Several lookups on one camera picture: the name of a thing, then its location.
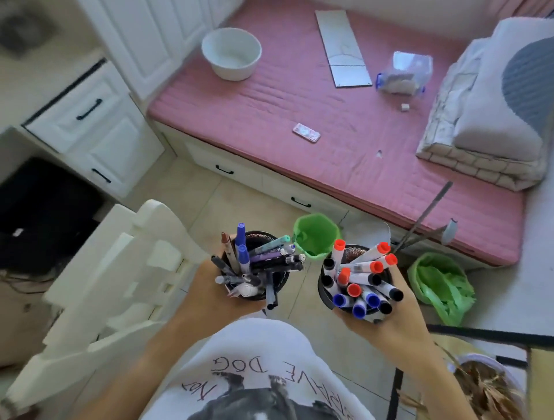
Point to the person's right hand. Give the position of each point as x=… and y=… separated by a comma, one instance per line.
x=398, y=329

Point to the person's left hand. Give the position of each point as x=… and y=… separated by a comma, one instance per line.
x=203, y=294

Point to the person's right thumb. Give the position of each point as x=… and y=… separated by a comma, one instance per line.
x=404, y=287

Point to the person's left thumb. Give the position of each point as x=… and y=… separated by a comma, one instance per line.
x=218, y=257

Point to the black mesh pen cup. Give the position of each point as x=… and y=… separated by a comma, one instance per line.
x=277, y=285

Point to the black mesh marker cup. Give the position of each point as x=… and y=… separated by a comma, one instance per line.
x=324, y=298

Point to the person's right forearm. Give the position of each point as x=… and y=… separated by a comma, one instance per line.
x=437, y=389

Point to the person's left forearm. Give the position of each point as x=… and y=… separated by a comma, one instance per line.
x=143, y=367

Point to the large green-lined waste bin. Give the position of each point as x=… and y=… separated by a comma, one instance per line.
x=441, y=287

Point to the bunch of whiteboard markers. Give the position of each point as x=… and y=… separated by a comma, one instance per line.
x=368, y=281

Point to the bunch of assorted pens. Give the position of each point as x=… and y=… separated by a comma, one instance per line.
x=259, y=259

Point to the grey metal stick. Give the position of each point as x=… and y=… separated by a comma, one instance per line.
x=426, y=214

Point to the white bed base with drawers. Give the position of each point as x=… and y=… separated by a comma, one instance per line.
x=259, y=177

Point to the small green-lined waste bin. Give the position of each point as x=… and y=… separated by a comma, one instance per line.
x=316, y=236

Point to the white wooden chair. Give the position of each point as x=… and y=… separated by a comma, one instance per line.
x=112, y=281

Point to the white printed t-shirt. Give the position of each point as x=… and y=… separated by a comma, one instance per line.
x=259, y=372

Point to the dried plant in pot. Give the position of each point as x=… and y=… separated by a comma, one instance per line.
x=484, y=385

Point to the folded white quilt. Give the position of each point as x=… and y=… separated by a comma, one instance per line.
x=450, y=142

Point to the small pink blister pack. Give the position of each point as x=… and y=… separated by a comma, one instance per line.
x=306, y=133

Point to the pink mattress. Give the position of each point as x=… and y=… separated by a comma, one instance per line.
x=303, y=130

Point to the white drawer cabinet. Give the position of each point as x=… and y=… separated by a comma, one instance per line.
x=112, y=142

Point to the black box under desk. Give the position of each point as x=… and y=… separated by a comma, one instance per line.
x=43, y=216

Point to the white bowl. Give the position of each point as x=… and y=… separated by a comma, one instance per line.
x=231, y=54

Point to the white and grey pillow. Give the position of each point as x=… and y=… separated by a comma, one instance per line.
x=497, y=99

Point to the clear plastic container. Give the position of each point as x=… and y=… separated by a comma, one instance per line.
x=407, y=73

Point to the white wardrobe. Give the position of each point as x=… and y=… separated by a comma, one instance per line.
x=147, y=39

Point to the grey rectangular panel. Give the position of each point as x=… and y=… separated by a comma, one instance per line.
x=344, y=47

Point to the black metal frame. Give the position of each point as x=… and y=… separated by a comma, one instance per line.
x=476, y=333

